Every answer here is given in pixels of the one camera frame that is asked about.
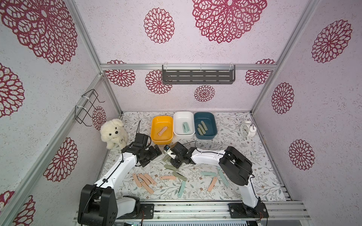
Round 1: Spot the white plush dog toy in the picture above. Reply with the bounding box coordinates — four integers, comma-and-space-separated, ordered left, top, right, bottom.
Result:
100, 119, 128, 150

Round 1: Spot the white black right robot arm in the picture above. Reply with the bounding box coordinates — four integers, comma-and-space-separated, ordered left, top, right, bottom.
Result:
164, 142, 269, 220

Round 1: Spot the white plastic storage box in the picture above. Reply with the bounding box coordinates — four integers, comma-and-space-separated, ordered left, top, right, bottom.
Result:
173, 111, 196, 139

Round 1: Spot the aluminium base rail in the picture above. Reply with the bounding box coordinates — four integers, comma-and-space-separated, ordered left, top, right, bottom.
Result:
115, 200, 311, 223

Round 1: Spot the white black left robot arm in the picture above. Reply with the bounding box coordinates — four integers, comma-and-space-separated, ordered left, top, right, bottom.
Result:
77, 145, 162, 226

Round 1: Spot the teal plastic storage box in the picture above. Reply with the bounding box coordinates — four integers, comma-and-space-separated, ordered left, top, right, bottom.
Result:
194, 112, 217, 140

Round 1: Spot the grey wall shelf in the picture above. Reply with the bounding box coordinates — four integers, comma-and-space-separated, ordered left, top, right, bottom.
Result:
162, 65, 236, 85

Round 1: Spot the white twin-bell alarm clock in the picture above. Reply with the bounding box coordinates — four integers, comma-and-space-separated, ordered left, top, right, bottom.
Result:
240, 120, 257, 138

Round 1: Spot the yellow plastic storage box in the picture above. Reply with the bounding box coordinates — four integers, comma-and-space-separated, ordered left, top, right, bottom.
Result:
150, 115, 173, 145

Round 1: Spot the black wire wall rack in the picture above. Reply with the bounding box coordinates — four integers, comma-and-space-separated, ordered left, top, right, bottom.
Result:
74, 89, 104, 127

